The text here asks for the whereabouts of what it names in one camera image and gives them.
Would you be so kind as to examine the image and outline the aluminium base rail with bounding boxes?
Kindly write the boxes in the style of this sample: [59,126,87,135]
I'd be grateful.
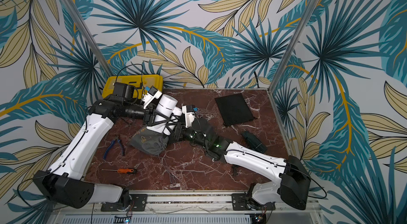
[48,190,325,224]

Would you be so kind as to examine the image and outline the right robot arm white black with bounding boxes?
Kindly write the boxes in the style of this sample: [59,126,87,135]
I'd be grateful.
[165,118,311,210]

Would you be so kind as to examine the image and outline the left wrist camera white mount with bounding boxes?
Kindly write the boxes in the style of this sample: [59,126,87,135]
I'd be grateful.
[142,86,162,109]

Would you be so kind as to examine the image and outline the grey fabric pouch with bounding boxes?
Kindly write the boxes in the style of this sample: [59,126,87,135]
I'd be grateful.
[129,126,169,156]

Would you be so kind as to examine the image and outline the blue handled pliers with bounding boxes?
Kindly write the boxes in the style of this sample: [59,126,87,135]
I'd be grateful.
[102,138,125,160]

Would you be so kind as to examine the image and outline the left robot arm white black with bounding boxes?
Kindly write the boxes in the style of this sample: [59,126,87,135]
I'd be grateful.
[33,83,162,211]

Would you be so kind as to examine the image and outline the yellow black toolbox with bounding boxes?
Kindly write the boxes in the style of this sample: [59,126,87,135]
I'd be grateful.
[102,74,164,99]

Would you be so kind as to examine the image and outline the orange handled screwdriver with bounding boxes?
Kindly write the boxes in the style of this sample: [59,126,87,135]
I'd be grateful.
[102,169,137,174]

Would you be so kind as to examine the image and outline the black pouch right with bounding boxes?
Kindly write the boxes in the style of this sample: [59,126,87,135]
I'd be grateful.
[215,93,255,127]

